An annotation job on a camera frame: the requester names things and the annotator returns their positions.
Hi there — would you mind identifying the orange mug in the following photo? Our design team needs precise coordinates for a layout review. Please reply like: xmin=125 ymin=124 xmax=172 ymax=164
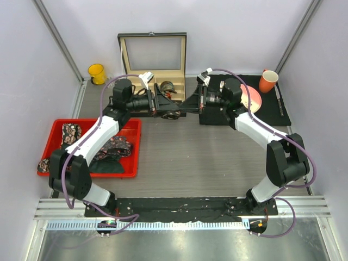
xmin=259 ymin=69 xmax=279 ymax=93

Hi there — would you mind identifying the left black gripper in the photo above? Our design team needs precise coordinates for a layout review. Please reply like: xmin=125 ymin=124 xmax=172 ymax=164
xmin=126 ymin=84 xmax=178 ymax=118

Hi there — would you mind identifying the aluminium front rail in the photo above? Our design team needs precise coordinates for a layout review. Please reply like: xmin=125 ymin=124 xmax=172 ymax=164
xmin=34 ymin=196 xmax=331 ymax=234

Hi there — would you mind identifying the black gold leaf tie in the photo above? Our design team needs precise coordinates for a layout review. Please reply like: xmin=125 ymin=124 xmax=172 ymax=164
xmin=159 ymin=110 xmax=181 ymax=120

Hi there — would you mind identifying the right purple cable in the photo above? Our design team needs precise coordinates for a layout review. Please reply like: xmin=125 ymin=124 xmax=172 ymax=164
xmin=209 ymin=67 xmax=318 ymax=239

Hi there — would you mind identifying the pink cream plate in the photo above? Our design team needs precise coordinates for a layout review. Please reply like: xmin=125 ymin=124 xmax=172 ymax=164
xmin=240 ymin=84 xmax=262 ymax=113

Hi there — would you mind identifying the silver knife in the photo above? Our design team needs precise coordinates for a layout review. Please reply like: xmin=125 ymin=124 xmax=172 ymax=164
xmin=274 ymin=85 xmax=284 ymax=117

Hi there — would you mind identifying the dark green leaf tie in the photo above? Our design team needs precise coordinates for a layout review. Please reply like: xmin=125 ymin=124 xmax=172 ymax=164
xmin=89 ymin=156 xmax=125 ymax=173

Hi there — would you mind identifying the rolled orange floral tie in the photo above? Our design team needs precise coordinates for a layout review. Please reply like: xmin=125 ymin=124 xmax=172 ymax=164
xmin=166 ymin=92 xmax=172 ymax=100

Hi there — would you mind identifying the black tie storage box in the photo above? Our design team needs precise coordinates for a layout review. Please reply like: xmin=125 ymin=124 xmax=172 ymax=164
xmin=117 ymin=32 xmax=187 ymax=104

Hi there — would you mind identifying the yellow mug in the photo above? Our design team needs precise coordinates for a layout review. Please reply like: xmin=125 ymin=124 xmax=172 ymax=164
xmin=88 ymin=64 xmax=107 ymax=85

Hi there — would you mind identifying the clear glass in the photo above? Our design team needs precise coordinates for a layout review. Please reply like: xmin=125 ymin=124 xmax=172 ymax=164
xmin=105 ymin=78 xmax=113 ymax=85

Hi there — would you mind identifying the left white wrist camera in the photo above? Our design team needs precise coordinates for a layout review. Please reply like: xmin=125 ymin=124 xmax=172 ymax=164
xmin=139 ymin=71 xmax=154 ymax=90

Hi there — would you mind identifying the purple cable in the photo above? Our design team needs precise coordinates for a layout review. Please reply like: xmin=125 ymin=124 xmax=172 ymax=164
xmin=46 ymin=73 xmax=142 ymax=250
xmin=209 ymin=67 xmax=318 ymax=239

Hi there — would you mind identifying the red plastic bin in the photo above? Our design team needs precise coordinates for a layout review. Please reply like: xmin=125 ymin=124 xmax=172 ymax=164
xmin=41 ymin=118 xmax=142 ymax=178

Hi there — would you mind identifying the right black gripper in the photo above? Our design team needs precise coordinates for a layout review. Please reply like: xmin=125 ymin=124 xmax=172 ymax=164
xmin=178 ymin=84 xmax=229 ymax=115

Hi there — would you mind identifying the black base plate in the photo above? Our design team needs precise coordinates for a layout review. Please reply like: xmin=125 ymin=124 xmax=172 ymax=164
xmin=84 ymin=197 xmax=278 ymax=223

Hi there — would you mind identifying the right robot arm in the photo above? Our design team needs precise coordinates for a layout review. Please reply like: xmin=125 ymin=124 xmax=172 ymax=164
xmin=154 ymin=78 xmax=311 ymax=215

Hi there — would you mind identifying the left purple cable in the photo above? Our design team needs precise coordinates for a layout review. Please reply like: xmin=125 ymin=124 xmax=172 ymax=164
xmin=46 ymin=73 xmax=142 ymax=250

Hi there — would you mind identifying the black placemat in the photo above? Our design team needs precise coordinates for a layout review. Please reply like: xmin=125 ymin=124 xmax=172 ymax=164
xmin=199 ymin=74 xmax=291 ymax=127

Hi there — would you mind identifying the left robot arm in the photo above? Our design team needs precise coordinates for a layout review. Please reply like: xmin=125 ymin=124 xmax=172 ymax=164
xmin=49 ymin=72 xmax=154 ymax=217

